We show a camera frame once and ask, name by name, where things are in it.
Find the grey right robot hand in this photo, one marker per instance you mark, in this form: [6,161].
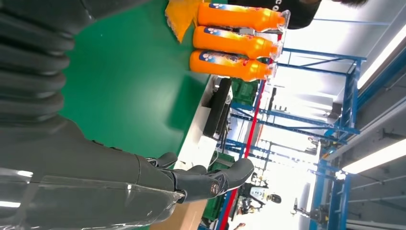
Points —
[79,177]

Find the brown cardboard box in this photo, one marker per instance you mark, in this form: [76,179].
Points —
[180,217]

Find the white table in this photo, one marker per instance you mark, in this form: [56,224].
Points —
[196,146]

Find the open black hard case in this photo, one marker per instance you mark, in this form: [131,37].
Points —
[217,108]

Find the background person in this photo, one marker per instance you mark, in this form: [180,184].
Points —
[239,226]

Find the white background humanoid robot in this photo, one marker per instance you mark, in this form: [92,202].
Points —
[258,193]

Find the red pole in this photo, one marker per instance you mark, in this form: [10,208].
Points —
[253,120]

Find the yellow taped sheet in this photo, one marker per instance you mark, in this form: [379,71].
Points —
[180,16]

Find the ceiling light strip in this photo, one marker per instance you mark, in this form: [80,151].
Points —
[380,57]
[374,158]

